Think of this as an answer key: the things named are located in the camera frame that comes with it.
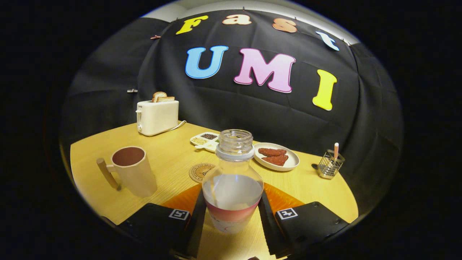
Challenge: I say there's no black backdrop cloth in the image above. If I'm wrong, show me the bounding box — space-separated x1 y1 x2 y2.
60 9 403 217

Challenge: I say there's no brown meat patty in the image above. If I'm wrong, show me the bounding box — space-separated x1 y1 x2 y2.
261 155 289 166
258 148 287 157

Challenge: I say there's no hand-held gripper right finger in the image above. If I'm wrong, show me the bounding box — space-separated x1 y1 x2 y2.
258 182 350 259

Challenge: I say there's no clear plastic juice bottle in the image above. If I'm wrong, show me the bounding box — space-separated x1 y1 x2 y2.
202 129 265 234

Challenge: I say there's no round wooden coaster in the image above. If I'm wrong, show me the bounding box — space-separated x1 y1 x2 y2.
189 163 216 184

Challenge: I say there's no white toaster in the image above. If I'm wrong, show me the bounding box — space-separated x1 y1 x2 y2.
136 100 180 137

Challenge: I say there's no metal wire holder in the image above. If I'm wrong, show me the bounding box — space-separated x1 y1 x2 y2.
318 149 345 179

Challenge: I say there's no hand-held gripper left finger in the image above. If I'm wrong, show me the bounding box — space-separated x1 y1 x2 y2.
117 183 207 259

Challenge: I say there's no white divided seed dish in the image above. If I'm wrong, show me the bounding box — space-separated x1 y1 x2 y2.
190 132 221 152

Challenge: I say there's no wooden table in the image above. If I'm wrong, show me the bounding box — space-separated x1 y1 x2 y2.
70 122 359 260

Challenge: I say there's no white round plate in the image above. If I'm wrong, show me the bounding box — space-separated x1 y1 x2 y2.
253 143 300 172

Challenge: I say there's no beige cup with wooden handle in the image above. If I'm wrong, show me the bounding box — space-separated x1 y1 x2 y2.
96 146 158 198

